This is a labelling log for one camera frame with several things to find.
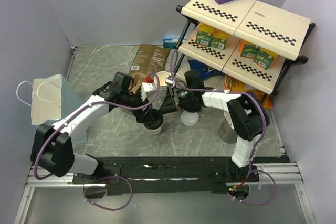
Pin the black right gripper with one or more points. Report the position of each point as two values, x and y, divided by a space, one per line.
168 106

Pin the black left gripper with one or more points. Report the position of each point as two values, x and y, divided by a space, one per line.
143 116

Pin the black cup lid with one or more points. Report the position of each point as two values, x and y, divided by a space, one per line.
192 107
154 115

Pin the single white paper cup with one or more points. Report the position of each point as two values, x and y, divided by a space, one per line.
154 127

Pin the white plastic cup lids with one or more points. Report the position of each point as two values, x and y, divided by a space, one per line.
189 118

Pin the white paper cup stack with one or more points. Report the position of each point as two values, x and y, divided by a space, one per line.
162 86

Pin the light blue paper bag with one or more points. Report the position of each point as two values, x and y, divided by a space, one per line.
52 99

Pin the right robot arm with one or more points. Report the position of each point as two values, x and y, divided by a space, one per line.
242 110

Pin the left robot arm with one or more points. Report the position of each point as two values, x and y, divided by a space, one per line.
53 144

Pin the brown coffee bean bag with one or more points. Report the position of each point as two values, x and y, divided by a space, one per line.
149 59

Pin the brown pulp cup carrier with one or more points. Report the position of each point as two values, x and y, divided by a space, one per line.
139 78

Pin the blue chip bag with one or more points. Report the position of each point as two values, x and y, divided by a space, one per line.
204 70

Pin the grey cup of stirrers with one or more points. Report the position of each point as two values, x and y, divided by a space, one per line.
226 133

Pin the blue R&O box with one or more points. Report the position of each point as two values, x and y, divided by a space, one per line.
170 42

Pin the orange snack bag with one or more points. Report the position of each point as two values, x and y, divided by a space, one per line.
235 85

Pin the green juice carton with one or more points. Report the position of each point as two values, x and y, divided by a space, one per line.
249 51
219 43
203 38
263 59

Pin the cream checkered shelf rack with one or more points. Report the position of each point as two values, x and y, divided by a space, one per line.
264 25

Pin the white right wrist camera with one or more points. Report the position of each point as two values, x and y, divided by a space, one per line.
169 81

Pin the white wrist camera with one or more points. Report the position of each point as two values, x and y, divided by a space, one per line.
147 89
169 81

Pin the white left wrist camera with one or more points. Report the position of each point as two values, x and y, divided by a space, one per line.
147 89

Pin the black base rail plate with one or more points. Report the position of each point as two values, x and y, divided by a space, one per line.
123 174

